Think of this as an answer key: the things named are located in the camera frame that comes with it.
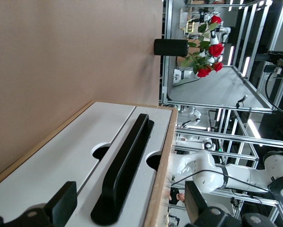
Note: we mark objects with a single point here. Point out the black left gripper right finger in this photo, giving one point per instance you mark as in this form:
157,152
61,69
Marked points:
198,208

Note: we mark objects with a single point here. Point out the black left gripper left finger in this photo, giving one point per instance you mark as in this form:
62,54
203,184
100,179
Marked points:
61,201

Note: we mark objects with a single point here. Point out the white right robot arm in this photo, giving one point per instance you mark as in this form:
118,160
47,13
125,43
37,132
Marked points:
202,165

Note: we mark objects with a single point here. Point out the light wooden drawer cabinet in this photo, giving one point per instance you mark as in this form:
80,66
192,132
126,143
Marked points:
162,189

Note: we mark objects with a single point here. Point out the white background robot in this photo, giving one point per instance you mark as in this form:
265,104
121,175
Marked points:
209,144
218,33
193,116

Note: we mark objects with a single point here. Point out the red artificial rose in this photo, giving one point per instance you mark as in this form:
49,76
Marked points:
215,19
217,66
216,49
203,71

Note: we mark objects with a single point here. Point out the brown table mat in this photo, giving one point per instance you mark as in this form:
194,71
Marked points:
61,47

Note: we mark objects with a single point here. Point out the black cylindrical vase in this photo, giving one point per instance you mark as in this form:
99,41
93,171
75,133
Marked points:
170,47

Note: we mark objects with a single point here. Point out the aluminium cage frame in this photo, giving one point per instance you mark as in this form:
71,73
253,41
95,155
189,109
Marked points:
250,139

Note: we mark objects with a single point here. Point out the small black clamp camera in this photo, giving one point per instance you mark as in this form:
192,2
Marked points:
241,100

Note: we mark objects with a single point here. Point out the black frame-mounted camera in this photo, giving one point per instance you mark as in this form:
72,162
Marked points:
279,62

